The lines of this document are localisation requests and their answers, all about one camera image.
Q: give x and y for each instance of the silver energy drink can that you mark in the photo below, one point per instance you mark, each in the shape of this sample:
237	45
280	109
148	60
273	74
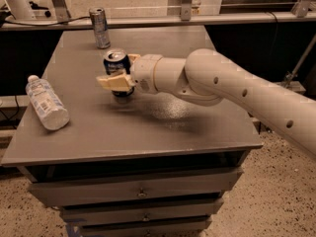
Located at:
100	27

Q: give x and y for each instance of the top grey drawer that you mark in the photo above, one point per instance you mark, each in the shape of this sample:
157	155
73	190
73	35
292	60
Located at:
155	185

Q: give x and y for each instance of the grey drawer cabinet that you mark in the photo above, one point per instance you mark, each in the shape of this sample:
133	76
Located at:
111	137

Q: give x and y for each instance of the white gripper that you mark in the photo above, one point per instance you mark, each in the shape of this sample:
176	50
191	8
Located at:
143	72

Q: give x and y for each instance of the blue pepsi can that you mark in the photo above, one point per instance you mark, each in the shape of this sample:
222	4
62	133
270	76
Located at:
116	62

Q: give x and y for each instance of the white pipe leg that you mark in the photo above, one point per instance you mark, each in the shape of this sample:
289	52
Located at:
21	9

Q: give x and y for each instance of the metal railing bar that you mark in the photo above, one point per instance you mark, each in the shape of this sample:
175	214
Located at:
150	22

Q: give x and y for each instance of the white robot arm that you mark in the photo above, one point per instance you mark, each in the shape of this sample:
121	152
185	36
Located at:
206	77

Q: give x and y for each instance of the bottom grey drawer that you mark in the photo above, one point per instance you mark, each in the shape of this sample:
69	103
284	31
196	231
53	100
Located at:
146	229

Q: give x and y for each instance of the clear plastic water bottle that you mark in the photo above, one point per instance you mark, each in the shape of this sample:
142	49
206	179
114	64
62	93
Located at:
50	110

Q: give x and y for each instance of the grey drawer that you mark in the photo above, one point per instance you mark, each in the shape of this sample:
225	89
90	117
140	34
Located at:
143	212
146	229
155	185

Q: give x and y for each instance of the middle grey drawer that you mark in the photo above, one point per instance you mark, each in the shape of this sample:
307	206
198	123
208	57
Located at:
143	212

